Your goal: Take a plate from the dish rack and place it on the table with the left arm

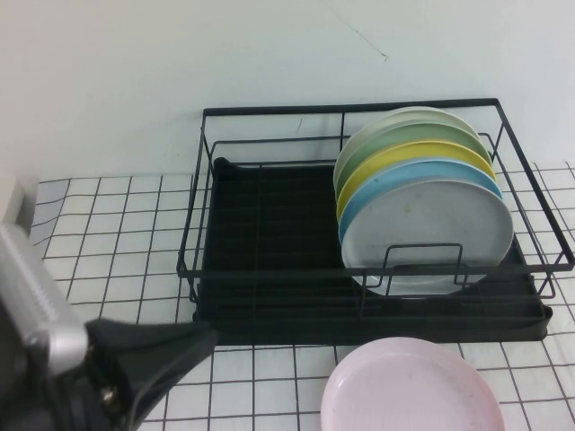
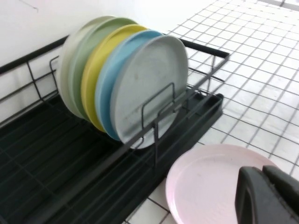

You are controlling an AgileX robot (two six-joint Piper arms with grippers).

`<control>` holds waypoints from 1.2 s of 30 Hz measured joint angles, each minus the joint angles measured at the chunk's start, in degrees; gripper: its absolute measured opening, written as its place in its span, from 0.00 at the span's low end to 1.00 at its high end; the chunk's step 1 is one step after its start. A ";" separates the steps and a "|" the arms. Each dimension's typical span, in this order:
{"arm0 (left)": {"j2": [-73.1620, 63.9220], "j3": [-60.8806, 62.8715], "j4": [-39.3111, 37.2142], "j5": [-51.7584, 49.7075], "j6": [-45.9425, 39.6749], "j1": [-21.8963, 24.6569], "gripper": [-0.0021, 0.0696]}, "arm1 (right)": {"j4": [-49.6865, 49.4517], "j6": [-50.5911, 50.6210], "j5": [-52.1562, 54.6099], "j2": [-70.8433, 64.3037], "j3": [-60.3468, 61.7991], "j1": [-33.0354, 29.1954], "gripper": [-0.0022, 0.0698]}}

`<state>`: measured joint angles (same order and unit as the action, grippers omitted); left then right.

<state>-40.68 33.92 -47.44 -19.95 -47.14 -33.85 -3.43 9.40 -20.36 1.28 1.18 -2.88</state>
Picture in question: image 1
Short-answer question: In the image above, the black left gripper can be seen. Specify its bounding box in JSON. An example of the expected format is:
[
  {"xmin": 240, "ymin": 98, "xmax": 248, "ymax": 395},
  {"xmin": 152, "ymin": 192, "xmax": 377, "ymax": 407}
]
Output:
[{"xmin": 0, "ymin": 318, "xmax": 220, "ymax": 431}]

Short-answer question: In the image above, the pink plate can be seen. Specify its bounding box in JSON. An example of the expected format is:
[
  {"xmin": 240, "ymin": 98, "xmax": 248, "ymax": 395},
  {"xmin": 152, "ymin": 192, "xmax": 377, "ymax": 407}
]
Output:
[{"xmin": 319, "ymin": 337, "xmax": 507, "ymax": 431}]

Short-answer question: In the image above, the blue plate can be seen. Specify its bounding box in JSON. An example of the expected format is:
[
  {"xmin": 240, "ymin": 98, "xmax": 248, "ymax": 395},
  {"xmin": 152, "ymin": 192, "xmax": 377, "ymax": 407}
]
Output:
[{"xmin": 337, "ymin": 160, "xmax": 503, "ymax": 246}]

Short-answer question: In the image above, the grey plate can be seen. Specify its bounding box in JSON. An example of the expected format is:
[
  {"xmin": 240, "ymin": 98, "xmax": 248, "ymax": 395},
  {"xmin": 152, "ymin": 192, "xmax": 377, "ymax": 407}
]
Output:
[{"xmin": 340, "ymin": 181, "xmax": 516, "ymax": 297}]

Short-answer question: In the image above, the yellow plate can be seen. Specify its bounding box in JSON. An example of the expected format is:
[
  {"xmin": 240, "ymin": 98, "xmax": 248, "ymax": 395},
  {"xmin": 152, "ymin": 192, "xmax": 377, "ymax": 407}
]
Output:
[{"xmin": 335, "ymin": 140, "xmax": 497, "ymax": 216}]

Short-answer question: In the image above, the green plate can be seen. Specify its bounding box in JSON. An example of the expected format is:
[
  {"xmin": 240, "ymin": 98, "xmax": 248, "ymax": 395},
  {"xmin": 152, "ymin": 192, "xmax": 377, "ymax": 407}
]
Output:
[{"xmin": 334, "ymin": 121, "xmax": 491, "ymax": 198}]

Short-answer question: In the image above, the pale whitish plate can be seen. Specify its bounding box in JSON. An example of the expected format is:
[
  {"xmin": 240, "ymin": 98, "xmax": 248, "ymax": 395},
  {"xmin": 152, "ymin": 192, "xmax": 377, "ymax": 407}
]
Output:
[{"xmin": 332, "ymin": 106, "xmax": 481, "ymax": 180}]

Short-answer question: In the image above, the white black-grid tablecloth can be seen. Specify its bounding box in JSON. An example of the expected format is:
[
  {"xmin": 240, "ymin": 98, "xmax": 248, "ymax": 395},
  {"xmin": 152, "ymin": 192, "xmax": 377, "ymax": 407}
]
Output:
[{"xmin": 0, "ymin": 163, "xmax": 575, "ymax": 431}]

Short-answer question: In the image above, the black plastic drip tray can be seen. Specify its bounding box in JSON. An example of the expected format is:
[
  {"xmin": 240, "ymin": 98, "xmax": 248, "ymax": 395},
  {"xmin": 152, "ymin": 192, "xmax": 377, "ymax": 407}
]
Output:
[{"xmin": 191, "ymin": 156, "xmax": 553, "ymax": 346}]

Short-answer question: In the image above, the white box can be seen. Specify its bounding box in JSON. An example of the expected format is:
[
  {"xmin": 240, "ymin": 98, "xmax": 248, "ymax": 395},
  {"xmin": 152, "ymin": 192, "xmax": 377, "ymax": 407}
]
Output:
[{"xmin": 0, "ymin": 177, "xmax": 40, "ymax": 246}]

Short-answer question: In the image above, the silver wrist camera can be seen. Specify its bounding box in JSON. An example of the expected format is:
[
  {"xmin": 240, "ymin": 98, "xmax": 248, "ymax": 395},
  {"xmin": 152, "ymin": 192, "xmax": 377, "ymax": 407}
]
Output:
[{"xmin": 0, "ymin": 222, "xmax": 90, "ymax": 376}]

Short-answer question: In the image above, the black wire dish rack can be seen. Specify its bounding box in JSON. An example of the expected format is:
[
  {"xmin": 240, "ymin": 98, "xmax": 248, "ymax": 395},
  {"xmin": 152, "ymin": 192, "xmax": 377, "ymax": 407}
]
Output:
[{"xmin": 176, "ymin": 97, "xmax": 575, "ymax": 315}]

